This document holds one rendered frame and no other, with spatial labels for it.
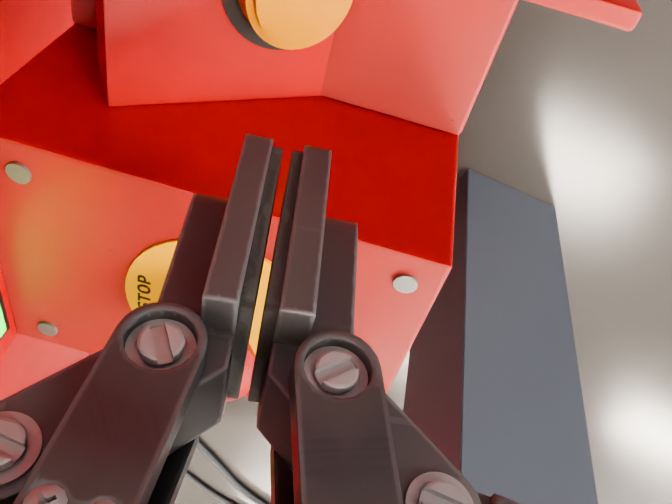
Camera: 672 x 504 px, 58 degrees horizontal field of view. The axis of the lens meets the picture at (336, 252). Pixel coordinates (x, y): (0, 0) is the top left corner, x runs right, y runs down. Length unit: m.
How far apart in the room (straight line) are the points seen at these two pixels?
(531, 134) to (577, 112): 0.08
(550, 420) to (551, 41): 0.55
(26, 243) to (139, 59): 0.08
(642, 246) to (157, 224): 1.12
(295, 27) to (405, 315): 0.10
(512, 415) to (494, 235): 0.33
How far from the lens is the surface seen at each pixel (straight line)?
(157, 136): 0.21
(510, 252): 1.00
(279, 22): 0.21
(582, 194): 1.16
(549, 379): 0.87
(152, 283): 0.23
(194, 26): 0.22
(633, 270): 1.30
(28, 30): 0.54
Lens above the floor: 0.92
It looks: 46 degrees down
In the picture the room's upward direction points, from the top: 166 degrees counter-clockwise
